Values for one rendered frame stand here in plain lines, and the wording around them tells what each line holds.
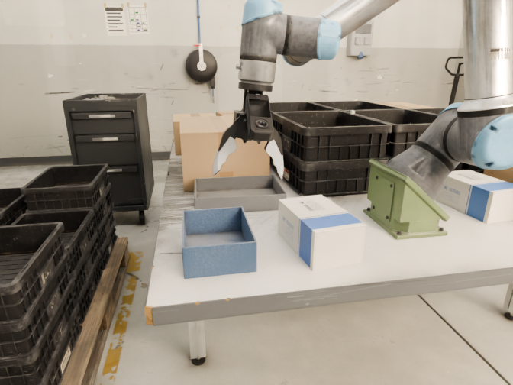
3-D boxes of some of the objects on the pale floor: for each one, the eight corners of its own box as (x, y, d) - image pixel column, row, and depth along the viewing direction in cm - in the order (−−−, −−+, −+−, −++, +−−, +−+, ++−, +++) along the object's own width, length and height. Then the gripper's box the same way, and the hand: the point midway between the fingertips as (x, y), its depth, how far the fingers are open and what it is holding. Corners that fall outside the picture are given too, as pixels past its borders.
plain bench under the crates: (691, 436, 115) (800, 235, 92) (173, 553, 87) (143, 308, 64) (405, 227, 263) (420, 131, 240) (181, 246, 236) (172, 139, 213)
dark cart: (150, 226, 264) (136, 99, 235) (84, 231, 257) (61, 100, 227) (156, 198, 320) (145, 92, 290) (101, 202, 312) (85, 93, 283)
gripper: (295, 86, 81) (284, 172, 88) (207, 78, 78) (201, 167, 84) (306, 88, 73) (293, 182, 80) (208, 79, 70) (202, 178, 76)
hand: (248, 179), depth 79 cm, fingers open, 14 cm apart
